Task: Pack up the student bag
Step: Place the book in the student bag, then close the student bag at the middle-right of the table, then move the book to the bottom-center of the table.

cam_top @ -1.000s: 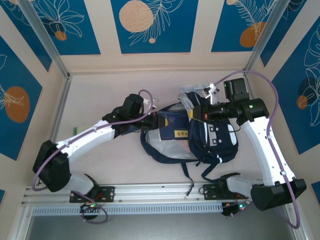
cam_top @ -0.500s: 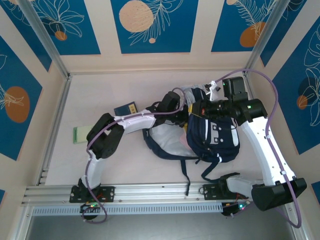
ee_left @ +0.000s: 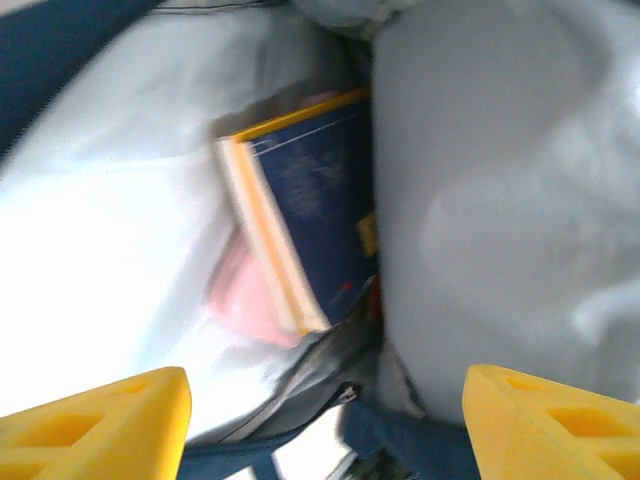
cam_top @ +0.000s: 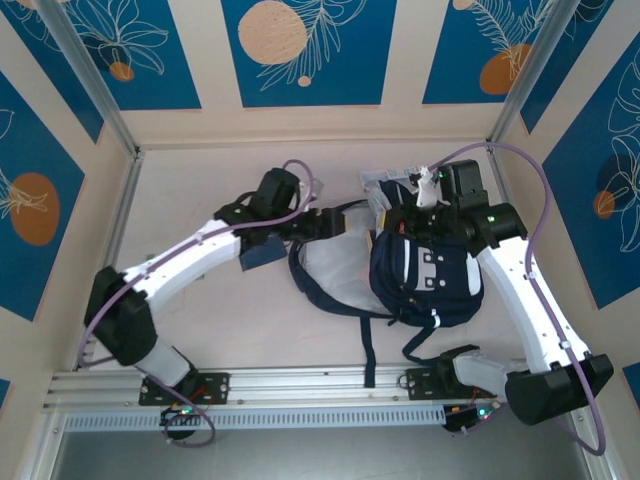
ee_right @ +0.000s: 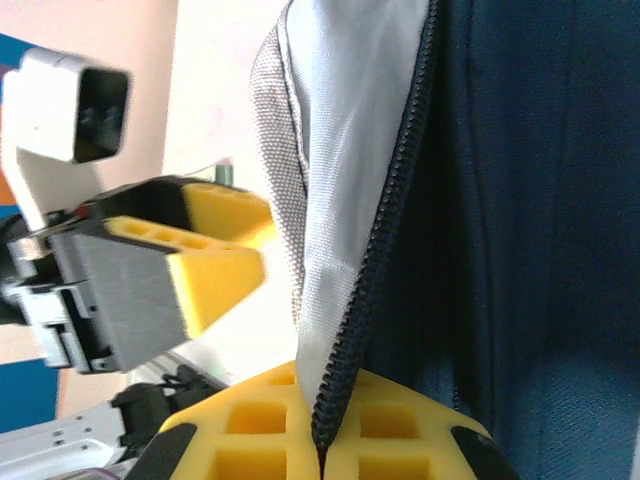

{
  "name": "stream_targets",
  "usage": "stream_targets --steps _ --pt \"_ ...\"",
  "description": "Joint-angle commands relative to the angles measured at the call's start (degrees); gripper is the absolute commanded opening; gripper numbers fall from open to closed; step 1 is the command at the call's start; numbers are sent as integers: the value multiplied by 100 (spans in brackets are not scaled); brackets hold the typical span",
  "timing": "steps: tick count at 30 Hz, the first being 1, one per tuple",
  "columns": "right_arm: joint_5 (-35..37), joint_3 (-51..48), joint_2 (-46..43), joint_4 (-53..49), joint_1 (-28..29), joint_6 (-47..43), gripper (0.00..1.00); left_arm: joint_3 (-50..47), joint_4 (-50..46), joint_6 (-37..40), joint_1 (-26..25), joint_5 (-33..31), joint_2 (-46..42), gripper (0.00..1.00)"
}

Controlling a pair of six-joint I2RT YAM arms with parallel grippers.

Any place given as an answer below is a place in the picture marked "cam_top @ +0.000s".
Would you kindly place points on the navy student backpack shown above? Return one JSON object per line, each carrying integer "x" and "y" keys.
{"x": 425, "y": 285}

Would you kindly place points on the navy book narrow yellow label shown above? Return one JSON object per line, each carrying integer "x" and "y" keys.
{"x": 262, "y": 256}

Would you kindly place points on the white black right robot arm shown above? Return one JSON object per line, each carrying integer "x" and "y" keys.
{"x": 525, "y": 300}

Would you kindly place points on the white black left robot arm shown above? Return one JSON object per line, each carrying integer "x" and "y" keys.
{"x": 180, "y": 265}

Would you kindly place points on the white blue paper packet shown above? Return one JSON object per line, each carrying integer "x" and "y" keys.
{"x": 390, "y": 175}

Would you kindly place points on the aluminium table edge bar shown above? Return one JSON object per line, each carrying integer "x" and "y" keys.
{"x": 120, "y": 225}
{"x": 545, "y": 280}

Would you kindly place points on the black control board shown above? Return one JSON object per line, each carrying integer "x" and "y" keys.
{"x": 470, "y": 417}
{"x": 180, "y": 420}

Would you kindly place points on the blue floral wall panel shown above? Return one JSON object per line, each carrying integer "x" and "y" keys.
{"x": 590, "y": 200}
{"x": 330, "y": 75}
{"x": 50, "y": 65}
{"x": 165, "y": 75}
{"x": 460, "y": 60}
{"x": 45, "y": 150}
{"x": 585, "y": 55}

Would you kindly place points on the aluminium frame post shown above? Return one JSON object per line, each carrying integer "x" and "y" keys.
{"x": 527, "y": 75}
{"x": 90, "y": 80}

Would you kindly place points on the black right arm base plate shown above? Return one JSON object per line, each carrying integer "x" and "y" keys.
{"x": 420, "y": 382}

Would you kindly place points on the aluminium mounting rail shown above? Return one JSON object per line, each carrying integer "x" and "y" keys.
{"x": 300, "y": 382}

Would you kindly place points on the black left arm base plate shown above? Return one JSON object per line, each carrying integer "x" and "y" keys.
{"x": 215, "y": 387}

